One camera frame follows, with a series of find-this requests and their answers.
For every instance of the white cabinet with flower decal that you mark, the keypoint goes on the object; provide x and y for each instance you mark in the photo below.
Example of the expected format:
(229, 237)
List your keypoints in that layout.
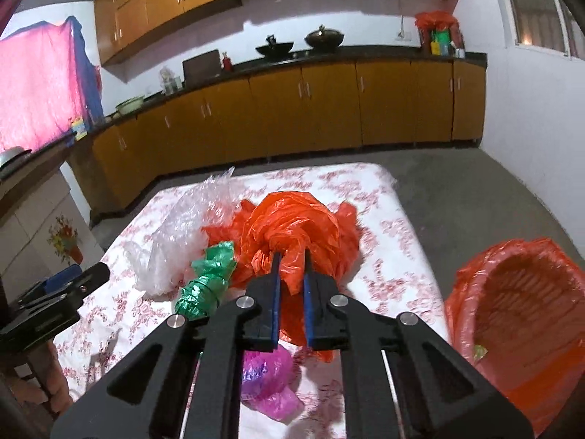
(41, 233)

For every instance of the clear container with bag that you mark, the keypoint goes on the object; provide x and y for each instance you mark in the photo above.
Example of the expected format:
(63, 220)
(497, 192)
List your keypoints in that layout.
(170, 82)

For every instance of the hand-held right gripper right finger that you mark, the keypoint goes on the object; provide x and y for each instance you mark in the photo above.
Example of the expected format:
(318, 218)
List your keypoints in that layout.
(309, 311)

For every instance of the black kitchen countertop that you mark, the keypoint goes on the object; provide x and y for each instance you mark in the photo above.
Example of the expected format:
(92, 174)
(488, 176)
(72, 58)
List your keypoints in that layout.
(256, 67)

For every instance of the small green scrap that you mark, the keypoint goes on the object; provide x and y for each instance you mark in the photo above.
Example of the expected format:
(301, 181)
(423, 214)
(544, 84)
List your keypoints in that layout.
(479, 352)

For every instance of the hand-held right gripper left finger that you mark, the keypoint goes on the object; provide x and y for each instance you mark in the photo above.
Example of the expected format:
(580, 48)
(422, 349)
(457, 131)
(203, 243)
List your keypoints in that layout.
(274, 297)

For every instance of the orange bag on rack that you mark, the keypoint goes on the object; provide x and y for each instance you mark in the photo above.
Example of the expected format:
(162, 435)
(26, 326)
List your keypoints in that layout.
(434, 20)

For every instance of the window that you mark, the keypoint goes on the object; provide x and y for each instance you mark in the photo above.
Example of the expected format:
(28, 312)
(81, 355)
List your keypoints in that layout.
(534, 4)

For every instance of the small colourful box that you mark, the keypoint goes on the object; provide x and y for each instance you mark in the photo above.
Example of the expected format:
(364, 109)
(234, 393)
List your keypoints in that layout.
(79, 129)

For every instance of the green pot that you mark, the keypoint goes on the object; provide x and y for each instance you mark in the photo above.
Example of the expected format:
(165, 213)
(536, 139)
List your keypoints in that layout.
(130, 105)

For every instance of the clear plastic bag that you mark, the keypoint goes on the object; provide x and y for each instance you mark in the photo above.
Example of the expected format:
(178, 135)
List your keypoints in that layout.
(164, 256)
(215, 192)

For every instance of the red bottle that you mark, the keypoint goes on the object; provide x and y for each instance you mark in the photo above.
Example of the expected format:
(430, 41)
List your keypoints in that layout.
(226, 63)

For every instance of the floral printed sheet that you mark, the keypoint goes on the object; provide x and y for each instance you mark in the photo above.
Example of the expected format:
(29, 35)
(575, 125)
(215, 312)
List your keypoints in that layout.
(393, 247)

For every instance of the white mug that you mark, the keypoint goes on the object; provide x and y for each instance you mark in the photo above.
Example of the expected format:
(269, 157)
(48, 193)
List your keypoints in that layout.
(459, 53)

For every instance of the black wok with lid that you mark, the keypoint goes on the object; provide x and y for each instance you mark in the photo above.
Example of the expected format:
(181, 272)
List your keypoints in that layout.
(323, 38)

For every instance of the wall outlet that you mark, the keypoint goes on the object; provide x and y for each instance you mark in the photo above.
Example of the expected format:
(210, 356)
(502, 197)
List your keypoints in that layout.
(404, 34)

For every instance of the red bin with orange liner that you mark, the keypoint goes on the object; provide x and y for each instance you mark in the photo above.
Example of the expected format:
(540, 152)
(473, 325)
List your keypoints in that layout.
(516, 302)

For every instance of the person's left hand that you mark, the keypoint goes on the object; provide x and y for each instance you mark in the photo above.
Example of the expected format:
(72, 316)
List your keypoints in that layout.
(57, 388)

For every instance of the green plastic bag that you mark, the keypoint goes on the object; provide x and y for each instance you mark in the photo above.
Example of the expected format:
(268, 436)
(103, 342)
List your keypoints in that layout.
(201, 292)

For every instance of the long wooden upper cabinets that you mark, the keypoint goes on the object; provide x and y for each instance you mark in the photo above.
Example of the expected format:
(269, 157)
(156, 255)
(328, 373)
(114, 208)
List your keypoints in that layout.
(151, 4)

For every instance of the large orange plastic bag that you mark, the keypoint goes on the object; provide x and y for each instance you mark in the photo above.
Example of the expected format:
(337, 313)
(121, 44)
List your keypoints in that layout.
(288, 224)

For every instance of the blue cloth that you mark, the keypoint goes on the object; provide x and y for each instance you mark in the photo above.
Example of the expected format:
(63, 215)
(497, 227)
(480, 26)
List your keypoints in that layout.
(89, 68)

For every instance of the small orange plastic bag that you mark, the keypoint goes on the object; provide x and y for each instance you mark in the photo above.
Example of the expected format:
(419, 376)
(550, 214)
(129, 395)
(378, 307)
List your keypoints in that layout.
(351, 233)

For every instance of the wooden lower kitchen cabinets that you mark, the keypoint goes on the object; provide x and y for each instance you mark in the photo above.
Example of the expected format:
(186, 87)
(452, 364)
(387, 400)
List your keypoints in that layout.
(320, 109)

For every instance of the pink cloth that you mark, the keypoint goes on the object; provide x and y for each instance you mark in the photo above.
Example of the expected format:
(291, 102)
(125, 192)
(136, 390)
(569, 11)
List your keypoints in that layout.
(36, 82)

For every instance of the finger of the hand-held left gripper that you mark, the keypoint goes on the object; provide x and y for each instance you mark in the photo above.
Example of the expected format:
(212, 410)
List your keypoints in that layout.
(59, 282)
(89, 276)

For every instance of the pink plastic bag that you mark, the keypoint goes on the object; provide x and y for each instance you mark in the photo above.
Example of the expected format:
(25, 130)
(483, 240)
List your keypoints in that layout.
(269, 375)

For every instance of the metal bowl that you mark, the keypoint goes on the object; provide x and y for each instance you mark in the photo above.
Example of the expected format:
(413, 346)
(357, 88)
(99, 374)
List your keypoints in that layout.
(13, 156)

